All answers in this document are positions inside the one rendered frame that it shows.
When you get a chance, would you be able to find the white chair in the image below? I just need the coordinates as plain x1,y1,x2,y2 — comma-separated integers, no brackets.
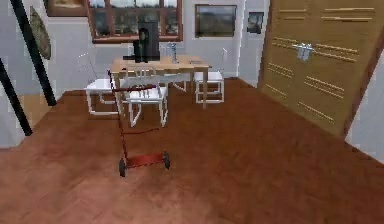
123,65,169,128
78,52,125,117
193,47,228,104

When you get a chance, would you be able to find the light wooden dining table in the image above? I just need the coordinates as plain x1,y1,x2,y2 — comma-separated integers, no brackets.
110,54,212,116

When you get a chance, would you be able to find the clear glass bottle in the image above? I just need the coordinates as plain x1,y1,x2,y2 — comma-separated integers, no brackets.
169,41,180,65

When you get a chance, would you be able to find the red hand truck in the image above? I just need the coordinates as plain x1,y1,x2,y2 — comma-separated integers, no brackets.
107,69,171,178

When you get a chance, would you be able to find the black coffee machine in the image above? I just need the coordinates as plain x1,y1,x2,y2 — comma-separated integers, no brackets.
122,19,162,64

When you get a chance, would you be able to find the dark framed landscape picture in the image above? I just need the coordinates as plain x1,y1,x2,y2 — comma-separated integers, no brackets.
194,3,238,39

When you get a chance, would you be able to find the brown framed window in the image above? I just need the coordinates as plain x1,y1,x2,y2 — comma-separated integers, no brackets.
86,0,184,45

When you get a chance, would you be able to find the small dark framed picture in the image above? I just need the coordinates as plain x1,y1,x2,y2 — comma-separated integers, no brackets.
246,11,265,35

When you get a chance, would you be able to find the light wooden room door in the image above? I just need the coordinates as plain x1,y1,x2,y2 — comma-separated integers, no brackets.
257,0,384,139

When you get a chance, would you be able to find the brown framed picture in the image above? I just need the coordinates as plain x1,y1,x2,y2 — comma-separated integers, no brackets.
43,0,89,18

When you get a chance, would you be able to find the green framed picture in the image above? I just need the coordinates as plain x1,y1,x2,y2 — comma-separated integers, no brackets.
29,5,52,61

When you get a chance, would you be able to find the silver door handle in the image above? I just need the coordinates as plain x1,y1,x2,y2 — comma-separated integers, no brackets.
292,43,316,62

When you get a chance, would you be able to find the black slanted post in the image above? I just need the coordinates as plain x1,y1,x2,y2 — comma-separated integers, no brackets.
0,58,34,137
9,0,58,107

